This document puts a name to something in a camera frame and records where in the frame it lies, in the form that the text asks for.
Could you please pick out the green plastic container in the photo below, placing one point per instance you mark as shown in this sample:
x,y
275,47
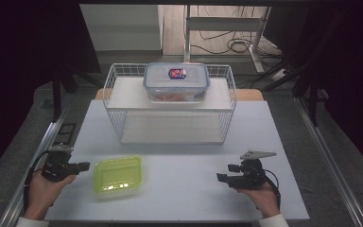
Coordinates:
x,y
116,173

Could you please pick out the person's left hand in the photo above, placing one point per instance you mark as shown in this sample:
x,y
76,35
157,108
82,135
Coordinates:
x,y
41,195

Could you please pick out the aluminium rail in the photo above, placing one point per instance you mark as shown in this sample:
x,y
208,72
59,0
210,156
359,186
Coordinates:
x,y
331,157
42,142

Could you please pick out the person's right hand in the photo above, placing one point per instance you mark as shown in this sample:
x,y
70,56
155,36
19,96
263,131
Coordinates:
x,y
264,201

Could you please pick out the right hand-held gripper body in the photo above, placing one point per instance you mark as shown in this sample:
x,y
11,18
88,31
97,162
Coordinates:
x,y
252,176

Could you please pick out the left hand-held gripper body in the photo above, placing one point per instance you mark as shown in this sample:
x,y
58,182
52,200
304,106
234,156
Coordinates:
x,y
56,168

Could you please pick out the white metal desk frame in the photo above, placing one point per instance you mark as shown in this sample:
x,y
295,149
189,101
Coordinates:
x,y
223,23

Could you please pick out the wooden table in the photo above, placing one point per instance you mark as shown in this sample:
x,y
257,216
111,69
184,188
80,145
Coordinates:
x,y
249,94

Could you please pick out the clear container with blue lid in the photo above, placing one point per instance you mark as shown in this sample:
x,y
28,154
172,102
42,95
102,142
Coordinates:
x,y
157,77

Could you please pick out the white power strip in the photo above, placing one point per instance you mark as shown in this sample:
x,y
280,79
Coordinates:
x,y
279,75

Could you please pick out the black square floor frame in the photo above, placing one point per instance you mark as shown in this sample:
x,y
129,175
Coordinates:
x,y
59,134

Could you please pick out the white cabinet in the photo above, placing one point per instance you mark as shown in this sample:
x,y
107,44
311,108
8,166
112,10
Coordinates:
x,y
123,28

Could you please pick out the black metal stand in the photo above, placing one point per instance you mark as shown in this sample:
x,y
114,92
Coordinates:
x,y
56,94
312,101

